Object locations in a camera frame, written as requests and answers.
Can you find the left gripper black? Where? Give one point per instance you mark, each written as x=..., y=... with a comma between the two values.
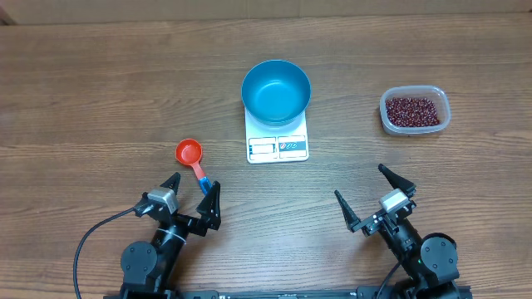
x=181, y=218

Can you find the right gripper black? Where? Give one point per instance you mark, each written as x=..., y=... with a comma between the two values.
x=377, y=220

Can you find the red measuring scoop blue handle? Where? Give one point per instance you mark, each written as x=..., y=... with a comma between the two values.
x=189, y=152

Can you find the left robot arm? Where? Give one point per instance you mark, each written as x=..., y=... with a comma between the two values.
x=147, y=266

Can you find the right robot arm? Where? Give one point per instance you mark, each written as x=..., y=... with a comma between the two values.
x=426, y=267

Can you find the white digital kitchen scale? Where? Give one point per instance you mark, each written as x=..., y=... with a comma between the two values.
x=266, y=144

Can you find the blue plastic bowl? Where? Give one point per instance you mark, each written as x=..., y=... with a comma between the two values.
x=276, y=92

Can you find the red beans in container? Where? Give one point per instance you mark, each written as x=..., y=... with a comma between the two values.
x=411, y=112

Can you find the clear plastic container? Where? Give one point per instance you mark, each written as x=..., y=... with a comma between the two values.
x=433, y=93

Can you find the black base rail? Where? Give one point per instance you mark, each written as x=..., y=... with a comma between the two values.
x=359, y=293

